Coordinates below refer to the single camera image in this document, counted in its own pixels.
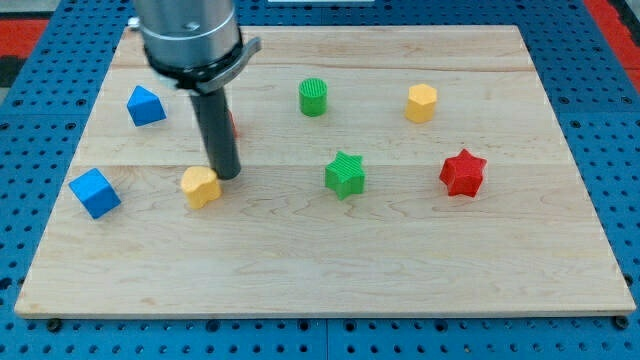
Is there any light wooden board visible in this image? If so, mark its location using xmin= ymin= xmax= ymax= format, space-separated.
xmin=15 ymin=25 xmax=636 ymax=319

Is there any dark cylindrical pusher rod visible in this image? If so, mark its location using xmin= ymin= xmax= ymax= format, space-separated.
xmin=190 ymin=88 xmax=241 ymax=180

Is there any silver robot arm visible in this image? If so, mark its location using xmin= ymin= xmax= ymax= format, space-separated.
xmin=133 ymin=0 xmax=262 ymax=94

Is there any blue cube block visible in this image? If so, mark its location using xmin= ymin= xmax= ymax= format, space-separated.
xmin=69 ymin=168 xmax=121 ymax=219

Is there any green cylinder block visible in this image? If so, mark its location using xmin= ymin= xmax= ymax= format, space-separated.
xmin=298 ymin=78 xmax=328 ymax=117

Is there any yellow hexagon block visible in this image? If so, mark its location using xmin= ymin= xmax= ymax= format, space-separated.
xmin=405 ymin=84 xmax=438 ymax=123

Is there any red star block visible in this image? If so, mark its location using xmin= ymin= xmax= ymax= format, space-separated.
xmin=439 ymin=148 xmax=487 ymax=197

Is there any blue pentagon block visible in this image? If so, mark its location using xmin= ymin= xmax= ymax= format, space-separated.
xmin=126 ymin=85 xmax=166 ymax=127

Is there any green star block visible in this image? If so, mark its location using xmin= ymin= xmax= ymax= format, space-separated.
xmin=325 ymin=151 xmax=366 ymax=200

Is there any red block behind rod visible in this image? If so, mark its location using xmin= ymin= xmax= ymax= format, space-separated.
xmin=227 ymin=110 xmax=239 ymax=139

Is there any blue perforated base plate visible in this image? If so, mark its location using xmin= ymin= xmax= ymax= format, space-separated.
xmin=1 ymin=0 xmax=639 ymax=359

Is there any yellow heart block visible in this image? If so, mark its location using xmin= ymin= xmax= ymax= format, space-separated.
xmin=180 ymin=166 xmax=222 ymax=209

